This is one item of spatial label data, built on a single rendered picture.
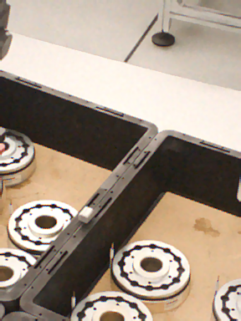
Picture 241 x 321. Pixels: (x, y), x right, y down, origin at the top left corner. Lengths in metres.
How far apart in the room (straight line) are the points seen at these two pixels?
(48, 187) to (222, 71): 1.88
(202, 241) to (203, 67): 1.94
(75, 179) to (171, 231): 0.17
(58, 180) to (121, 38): 1.97
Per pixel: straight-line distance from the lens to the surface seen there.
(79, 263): 1.18
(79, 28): 3.38
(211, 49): 3.32
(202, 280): 1.27
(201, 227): 1.34
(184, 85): 1.86
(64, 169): 1.42
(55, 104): 1.41
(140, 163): 1.29
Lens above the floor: 1.72
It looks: 41 degrees down
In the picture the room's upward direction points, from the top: 3 degrees clockwise
